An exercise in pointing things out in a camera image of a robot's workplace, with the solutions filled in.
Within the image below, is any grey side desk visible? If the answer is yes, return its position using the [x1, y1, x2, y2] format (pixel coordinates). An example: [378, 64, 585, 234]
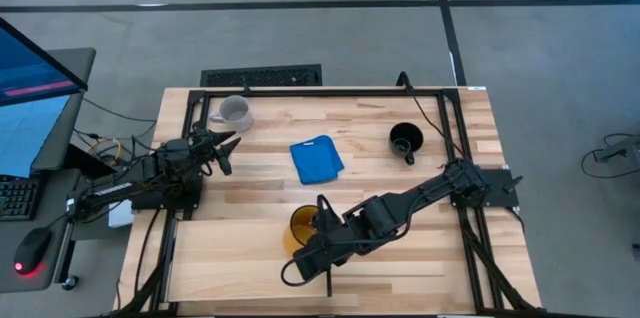
[0, 167, 84, 294]

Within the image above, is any power adapter with cables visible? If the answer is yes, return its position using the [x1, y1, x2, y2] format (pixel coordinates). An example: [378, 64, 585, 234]
[581, 132, 640, 180]

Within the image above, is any black floor vent grate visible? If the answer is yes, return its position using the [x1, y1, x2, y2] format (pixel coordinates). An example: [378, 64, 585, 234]
[200, 63, 323, 88]

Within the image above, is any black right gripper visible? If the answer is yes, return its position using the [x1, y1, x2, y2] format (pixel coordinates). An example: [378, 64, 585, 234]
[294, 195, 361, 282]

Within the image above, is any black keyboard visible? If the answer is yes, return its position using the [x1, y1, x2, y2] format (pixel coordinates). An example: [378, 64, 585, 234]
[0, 174, 42, 223]

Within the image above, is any black cable on table frame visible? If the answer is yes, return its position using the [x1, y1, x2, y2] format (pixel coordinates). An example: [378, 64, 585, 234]
[396, 71, 459, 169]

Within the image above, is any black mug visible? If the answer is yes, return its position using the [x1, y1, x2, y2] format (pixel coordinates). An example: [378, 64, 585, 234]
[388, 121, 425, 166]

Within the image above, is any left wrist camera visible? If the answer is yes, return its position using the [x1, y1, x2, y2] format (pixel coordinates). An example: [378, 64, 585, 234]
[214, 147, 234, 177]

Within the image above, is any blue folded cloth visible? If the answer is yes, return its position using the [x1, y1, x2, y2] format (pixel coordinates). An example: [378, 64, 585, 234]
[289, 134, 345, 186]

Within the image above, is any black aluminium table frame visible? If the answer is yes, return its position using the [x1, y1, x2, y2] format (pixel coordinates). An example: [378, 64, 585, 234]
[112, 86, 546, 318]

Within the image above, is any black computer mouse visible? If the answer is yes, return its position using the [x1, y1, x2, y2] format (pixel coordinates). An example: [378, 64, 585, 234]
[12, 226, 53, 277]

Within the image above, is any white patterned mug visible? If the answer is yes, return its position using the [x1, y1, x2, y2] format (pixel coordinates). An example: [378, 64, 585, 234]
[208, 94, 254, 133]

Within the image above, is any white box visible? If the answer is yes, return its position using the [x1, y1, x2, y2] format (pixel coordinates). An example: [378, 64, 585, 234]
[108, 199, 136, 230]

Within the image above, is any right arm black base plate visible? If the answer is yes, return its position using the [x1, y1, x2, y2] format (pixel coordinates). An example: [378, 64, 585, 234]
[449, 167, 521, 209]

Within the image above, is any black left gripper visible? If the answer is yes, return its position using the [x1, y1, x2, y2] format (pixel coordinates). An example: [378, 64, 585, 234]
[184, 127, 243, 172]

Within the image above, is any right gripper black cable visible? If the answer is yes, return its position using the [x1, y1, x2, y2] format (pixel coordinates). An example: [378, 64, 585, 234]
[280, 256, 304, 288]

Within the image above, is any yellow mug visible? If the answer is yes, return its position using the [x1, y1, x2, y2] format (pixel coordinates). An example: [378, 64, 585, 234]
[282, 204, 322, 255]

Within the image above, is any computer monitor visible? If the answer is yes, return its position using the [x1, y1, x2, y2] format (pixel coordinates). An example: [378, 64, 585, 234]
[0, 16, 97, 179]

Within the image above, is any yellow cable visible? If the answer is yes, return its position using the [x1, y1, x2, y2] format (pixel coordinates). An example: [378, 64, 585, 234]
[87, 136, 124, 165]

